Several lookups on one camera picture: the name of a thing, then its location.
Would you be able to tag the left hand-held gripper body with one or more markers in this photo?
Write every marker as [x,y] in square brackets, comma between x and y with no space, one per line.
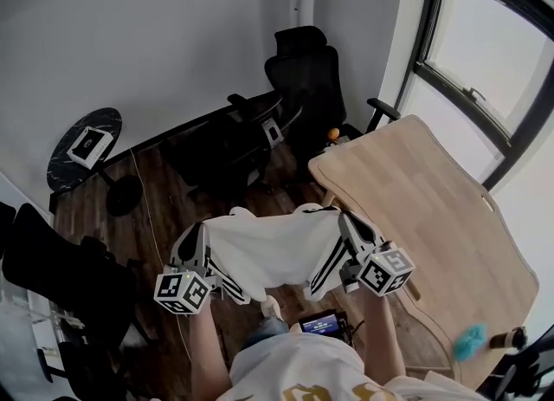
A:
[182,291]

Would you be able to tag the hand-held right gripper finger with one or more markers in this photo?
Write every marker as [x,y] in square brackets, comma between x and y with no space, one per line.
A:
[348,234]
[365,228]

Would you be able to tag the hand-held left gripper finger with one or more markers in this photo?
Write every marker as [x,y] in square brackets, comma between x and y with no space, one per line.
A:
[204,245]
[184,245]

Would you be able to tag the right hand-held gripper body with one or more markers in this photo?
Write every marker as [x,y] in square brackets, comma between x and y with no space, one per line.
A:
[383,271]

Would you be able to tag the white clothing with black stripes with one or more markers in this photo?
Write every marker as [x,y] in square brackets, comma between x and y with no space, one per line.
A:
[277,250]

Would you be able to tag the black mesh office chair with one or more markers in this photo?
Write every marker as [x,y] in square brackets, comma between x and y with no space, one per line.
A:
[225,152]

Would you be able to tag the person's right forearm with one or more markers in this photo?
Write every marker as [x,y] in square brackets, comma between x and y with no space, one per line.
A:
[383,334]

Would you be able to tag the person's left forearm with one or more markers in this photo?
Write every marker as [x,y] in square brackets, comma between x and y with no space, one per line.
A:
[208,347]

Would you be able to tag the black padded office chair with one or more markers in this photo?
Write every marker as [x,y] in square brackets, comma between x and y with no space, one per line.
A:
[60,269]

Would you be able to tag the black office chair with headrest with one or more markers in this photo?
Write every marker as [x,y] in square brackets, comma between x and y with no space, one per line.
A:
[305,74]

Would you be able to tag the light wooden table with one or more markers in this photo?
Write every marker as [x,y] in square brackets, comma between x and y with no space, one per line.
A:
[415,200]

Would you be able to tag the small black screen device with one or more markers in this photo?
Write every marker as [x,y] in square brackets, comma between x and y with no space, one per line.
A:
[321,325]

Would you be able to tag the person's white shoe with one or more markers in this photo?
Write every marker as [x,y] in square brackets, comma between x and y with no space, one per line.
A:
[272,307]

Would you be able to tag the person's blue jeans leg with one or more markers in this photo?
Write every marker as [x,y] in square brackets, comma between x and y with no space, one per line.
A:
[268,332]

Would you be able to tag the small orange ball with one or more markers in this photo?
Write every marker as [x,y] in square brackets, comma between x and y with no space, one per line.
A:
[333,133]

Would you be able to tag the teal fluffy ball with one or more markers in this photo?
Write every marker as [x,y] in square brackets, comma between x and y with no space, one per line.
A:
[469,342]

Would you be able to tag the person's white printed shirt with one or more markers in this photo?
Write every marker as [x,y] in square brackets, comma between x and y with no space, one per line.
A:
[303,369]

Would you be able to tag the white flat box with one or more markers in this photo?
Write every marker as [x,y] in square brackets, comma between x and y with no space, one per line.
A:
[88,147]

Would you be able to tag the round black marble side table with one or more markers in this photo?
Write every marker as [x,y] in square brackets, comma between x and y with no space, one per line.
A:
[84,148]

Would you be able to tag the brown bottle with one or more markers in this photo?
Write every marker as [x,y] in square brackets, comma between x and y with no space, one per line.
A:
[508,338]

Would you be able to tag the black stand with wheels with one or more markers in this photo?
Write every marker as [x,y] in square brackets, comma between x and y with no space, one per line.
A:
[519,373]

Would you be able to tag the black window frame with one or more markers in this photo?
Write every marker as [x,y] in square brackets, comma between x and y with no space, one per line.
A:
[426,44]

